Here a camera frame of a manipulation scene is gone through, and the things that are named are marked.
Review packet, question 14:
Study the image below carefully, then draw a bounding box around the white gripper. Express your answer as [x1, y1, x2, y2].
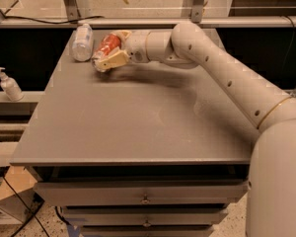
[96, 30, 150, 72]

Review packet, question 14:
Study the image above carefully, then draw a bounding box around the red coke can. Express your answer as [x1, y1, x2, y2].
[91, 34, 121, 72]

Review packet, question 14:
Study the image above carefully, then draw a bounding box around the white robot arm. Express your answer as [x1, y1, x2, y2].
[92, 22, 296, 237]

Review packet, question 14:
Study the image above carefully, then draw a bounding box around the clear blue plastic bottle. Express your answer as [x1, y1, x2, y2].
[71, 24, 94, 61]

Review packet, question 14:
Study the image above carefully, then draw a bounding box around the white pump dispenser bottle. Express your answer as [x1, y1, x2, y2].
[0, 67, 24, 102]

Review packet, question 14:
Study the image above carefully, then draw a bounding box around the grey drawer cabinet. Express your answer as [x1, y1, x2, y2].
[9, 28, 264, 237]

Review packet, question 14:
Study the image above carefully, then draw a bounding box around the cardboard box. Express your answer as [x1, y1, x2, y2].
[0, 166, 37, 225]

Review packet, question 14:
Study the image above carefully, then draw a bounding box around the grey metal bracket left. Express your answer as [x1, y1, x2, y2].
[63, 0, 91, 21]

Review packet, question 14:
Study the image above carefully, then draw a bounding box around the black cable on shelf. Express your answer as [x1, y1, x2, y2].
[0, 0, 106, 26]

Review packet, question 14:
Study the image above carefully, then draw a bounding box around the black cable on floor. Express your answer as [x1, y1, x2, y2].
[0, 153, 52, 237]

